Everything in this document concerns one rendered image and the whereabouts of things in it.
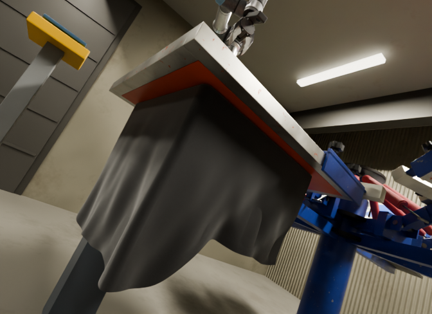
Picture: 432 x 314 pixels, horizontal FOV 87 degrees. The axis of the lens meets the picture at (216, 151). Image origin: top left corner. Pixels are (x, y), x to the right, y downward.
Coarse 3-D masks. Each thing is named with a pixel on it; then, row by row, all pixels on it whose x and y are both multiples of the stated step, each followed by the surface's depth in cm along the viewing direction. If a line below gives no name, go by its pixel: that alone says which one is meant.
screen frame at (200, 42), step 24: (168, 48) 46; (192, 48) 39; (216, 48) 40; (144, 72) 56; (168, 72) 51; (216, 72) 43; (240, 72) 43; (120, 96) 83; (240, 96) 47; (264, 96) 48; (264, 120) 53; (288, 120) 53; (288, 144) 60; (312, 144) 60
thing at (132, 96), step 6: (132, 90) 72; (138, 90) 70; (144, 90) 68; (150, 90) 66; (126, 96) 80; (132, 96) 77; (138, 96) 75; (144, 96) 72; (150, 96) 70; (156, 96) 68; (132, 102) 84; (138, 102) 81
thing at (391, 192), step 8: (360, 176) 137; (368, 176) 130; (376, 184) 121; (384, 184) 133; (392, 192) 111; (304, 200) 181; (384, 200) 144; (392, 200) 108; (400, 200) 105; (408, 200) 115; (376, 208) 154; (392, 208) 141; (400, 208) 105; (408, 208) 101; (416, 208) 109; (376, 216) 157; (424, 232) 132
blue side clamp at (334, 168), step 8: (328, 152) 64; (328, 160) 64; (336, 160) 67; (328, 168) 64; (336, 168) 67; (344, 168) 70; (328, 176) 66; (336, 176) 68; (344, 176) 71; (352, 176) 74; (336, 184) 69; (344, 184) 71; (352, 184) 75; (360, 184) 79; (352, 192) 75; (360, 192) 79; (352, 200) 77; (360, 200) 80
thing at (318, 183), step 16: (192, 64) 44; (160, 80) 57; (176, 80) 53; (192, 80) 50; (208, 80) 47; (224, 96) 50; (240, 112) 54; (304, 160) 66; (320, 176) 73; (336, 192) 81
